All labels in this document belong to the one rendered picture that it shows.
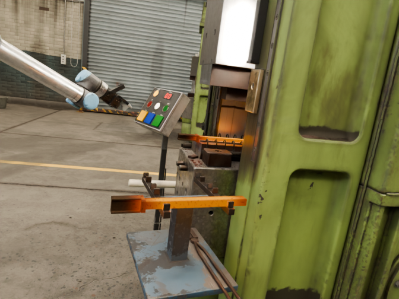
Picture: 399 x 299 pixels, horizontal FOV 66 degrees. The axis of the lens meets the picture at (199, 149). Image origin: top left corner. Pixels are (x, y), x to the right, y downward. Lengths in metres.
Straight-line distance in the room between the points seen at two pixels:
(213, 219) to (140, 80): 8.17
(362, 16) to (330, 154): 0.53
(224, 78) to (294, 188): 0.59
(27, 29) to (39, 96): 1.79
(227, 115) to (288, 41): 0.74
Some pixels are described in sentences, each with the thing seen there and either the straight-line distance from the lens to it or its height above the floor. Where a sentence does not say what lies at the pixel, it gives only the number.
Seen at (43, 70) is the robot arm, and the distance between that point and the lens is 1.67.
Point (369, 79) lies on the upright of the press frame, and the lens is 1.37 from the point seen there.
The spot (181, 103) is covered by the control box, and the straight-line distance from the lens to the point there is 1.95.
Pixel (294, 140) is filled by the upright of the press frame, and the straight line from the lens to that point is 1.19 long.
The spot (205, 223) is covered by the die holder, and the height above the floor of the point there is 0.65.
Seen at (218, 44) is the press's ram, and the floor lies 1.45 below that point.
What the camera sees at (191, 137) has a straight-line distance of 1.54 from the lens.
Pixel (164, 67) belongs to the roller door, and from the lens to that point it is 9.41.
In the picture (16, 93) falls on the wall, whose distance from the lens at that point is 10.27.
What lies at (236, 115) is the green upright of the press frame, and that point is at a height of 1.12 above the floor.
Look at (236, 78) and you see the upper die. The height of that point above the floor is 1.31.
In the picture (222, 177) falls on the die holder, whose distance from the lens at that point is 1.40.
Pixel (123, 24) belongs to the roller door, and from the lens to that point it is 9.56.
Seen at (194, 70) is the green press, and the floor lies 1.48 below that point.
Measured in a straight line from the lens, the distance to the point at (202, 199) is 0.97.
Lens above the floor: 1.28
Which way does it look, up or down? 12 degrees down
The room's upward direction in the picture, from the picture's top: 7 degrees clockwise
